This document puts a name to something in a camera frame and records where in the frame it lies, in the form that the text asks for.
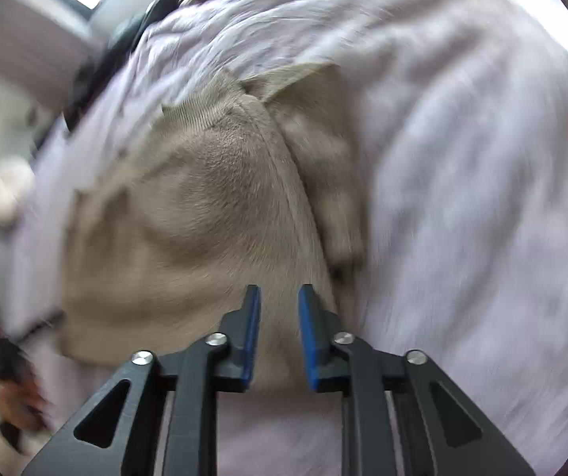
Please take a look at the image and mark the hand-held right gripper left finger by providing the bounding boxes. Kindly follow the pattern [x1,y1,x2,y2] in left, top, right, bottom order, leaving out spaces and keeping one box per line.
[21,285,263,476]

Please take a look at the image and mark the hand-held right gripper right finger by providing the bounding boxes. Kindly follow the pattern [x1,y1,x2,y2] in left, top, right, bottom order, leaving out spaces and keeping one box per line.
[298,284,537,476]

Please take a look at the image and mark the brown knit sweater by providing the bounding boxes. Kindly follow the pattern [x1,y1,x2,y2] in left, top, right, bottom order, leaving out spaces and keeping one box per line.
[58,62,369,392]

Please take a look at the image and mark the lavender smooth blanket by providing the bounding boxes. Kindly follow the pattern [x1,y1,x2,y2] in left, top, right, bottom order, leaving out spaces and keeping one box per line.
[9,25,205,476]

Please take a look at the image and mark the round white pleated pillow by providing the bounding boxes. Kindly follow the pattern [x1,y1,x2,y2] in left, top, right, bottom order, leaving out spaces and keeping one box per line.
[0,156,37,229]

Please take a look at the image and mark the lavender embossed blanket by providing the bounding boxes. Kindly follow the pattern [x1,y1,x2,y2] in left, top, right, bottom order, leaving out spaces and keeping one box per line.
[130,0,568,476]

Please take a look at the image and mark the black jacket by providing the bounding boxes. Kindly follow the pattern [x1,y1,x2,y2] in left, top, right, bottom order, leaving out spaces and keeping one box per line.
[63,0,182,132]

